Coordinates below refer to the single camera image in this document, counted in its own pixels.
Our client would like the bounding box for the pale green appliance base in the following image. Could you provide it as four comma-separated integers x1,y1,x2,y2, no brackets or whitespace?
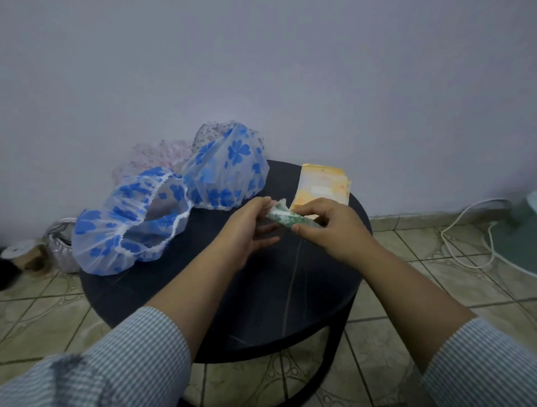
482,193,537,280

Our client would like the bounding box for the stack of yellow small pouches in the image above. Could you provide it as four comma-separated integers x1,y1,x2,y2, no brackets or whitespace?
289,163,352,221

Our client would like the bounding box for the person's left hand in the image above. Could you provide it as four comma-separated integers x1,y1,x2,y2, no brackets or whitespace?
216,196,281,269

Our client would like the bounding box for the silver quilted handbag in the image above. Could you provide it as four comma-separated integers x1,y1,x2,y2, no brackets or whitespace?
44,217,81,274

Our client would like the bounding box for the green print shower cap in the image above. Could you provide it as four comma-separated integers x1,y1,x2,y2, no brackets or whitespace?
266,198,324,230

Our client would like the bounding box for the person's right forearm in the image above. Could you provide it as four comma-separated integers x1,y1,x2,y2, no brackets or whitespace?
346,241,537,407

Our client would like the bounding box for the person's right hand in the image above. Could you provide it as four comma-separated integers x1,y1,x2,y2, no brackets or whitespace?
290,197,375,266

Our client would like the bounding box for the black bag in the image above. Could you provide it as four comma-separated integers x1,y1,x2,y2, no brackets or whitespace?
0,258,22,292

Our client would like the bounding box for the person's left forearm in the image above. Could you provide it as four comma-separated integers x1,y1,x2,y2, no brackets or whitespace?
0,247,244,407

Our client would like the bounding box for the white cable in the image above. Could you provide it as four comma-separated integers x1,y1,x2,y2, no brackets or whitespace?
439,197,514,270

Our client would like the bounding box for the ribbon spool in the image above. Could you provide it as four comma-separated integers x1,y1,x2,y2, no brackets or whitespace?
0,239,48,272

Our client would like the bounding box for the pink print shower cap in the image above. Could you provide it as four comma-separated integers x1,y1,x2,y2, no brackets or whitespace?
111,139,195,186

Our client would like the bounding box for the black round side table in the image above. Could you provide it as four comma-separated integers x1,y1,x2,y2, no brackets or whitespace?
79,159,373,407

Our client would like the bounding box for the blue flower shower cap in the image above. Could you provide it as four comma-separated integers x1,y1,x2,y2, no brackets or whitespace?
71,167,195,276
182,121,270,210

